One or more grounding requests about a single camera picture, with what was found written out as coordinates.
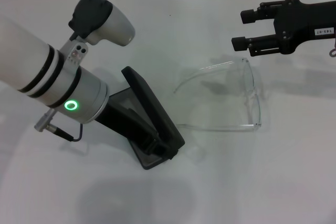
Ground left gripper cable with plugs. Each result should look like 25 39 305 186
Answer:
34 110 83 143

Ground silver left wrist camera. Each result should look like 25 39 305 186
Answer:
68 0 136 48

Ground clear white glasses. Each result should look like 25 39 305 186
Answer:
173 57 263 133

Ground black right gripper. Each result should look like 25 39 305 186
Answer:
231 0 336 58

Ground black glasses case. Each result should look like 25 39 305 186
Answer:
109 66 186 171

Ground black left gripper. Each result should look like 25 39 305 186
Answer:
93 101 176 161

